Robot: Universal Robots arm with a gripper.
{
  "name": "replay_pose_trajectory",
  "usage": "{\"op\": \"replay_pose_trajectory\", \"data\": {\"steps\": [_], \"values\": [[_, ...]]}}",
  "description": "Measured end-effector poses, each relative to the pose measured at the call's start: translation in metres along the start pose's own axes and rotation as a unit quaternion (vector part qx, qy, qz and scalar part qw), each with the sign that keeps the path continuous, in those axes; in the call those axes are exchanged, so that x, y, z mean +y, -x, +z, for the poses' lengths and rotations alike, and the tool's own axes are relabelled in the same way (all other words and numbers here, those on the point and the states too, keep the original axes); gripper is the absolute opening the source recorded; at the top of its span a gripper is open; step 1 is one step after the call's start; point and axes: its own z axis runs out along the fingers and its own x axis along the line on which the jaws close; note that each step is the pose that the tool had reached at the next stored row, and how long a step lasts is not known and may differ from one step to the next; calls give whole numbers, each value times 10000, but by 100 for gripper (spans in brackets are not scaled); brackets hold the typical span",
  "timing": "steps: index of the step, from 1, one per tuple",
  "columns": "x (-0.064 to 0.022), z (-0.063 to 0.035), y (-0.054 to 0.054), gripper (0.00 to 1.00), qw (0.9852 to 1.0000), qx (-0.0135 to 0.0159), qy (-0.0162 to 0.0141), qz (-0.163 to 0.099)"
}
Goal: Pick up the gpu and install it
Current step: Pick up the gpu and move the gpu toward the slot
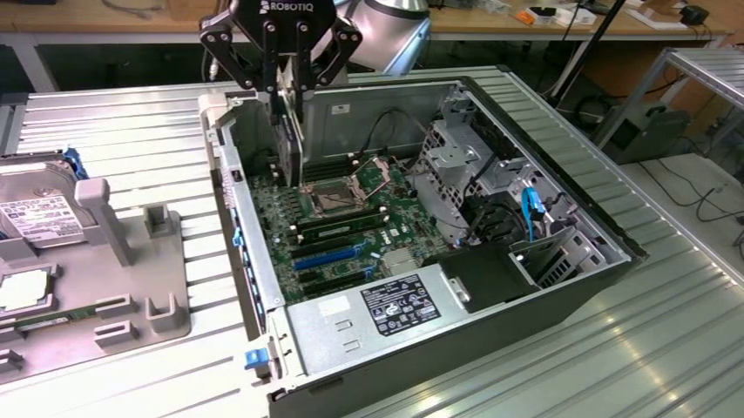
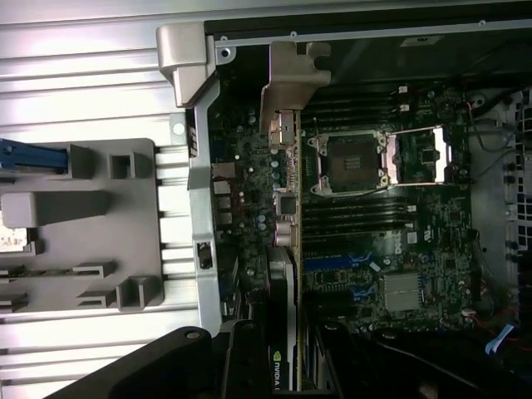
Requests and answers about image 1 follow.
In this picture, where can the black power adapter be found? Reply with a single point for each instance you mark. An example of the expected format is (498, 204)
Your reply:
(695, 14)

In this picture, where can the black chassis intrusion switch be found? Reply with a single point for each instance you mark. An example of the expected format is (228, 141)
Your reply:
(237, 176)

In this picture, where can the blue case release latch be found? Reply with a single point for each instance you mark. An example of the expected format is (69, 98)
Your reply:
(255, 359)

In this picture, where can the silver CPU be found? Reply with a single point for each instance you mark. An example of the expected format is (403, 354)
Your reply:
(21, 291)

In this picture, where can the metal frame slatted table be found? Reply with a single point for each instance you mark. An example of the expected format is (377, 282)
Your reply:
(715, 65)

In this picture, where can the black plastic shroud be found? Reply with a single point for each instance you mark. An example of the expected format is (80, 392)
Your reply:
(483, 274)

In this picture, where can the white flat box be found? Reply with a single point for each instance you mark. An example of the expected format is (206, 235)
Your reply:
(657, 19)

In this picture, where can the blue card retention clip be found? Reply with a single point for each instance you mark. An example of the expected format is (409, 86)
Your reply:
(236, 240)

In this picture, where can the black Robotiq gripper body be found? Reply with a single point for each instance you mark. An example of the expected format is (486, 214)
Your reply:
(288, 22)

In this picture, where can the hard disk with blue carrier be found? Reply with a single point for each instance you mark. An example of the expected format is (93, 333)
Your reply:
(35, 213)

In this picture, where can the black floor unit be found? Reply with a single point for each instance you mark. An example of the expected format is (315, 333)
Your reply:
(657, 130)

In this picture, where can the black slanted pole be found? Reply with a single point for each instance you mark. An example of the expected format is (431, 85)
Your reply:
(599, 32)

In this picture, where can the open black PC case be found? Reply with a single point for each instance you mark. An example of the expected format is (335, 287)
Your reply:
(442, 361)

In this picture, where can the metal socket cover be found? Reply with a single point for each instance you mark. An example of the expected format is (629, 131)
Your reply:
(379, 172)

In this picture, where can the grey plastic parts rack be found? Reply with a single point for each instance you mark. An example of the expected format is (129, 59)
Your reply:
(88, 278)

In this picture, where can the CPU socket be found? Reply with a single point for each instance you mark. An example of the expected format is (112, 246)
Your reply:
(335, 200)

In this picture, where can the Nvidia Quadro graphics card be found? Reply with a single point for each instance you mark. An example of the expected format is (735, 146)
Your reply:
(291, 148)

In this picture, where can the wooden desk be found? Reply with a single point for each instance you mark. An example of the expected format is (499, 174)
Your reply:
(117, 24)

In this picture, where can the blue expansion slot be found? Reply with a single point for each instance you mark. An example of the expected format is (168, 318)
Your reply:
(325, 259)

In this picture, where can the metal disk bay cage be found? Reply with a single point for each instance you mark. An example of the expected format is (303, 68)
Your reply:
(448, 161)

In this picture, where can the green motherboard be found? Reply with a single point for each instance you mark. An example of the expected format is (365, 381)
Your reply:
(401, 217)

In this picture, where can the green RAM stick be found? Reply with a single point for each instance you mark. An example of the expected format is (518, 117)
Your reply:
(344, 227)
(41, 321)

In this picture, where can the perforated grey disk bay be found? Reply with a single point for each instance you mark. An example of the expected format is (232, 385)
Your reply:
(559, 257)

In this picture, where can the white box with orange tag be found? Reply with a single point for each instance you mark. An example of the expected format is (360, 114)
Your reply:
(526, 17)

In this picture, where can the black expansion slot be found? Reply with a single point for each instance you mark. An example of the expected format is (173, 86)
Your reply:
(323, 275)
(323, 250)
(335, 287)

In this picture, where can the grey power supply unit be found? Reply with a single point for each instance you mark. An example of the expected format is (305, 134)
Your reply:
(325, 331)

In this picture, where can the silver chipset heat sink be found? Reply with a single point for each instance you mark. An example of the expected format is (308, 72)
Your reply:
(399, 261)

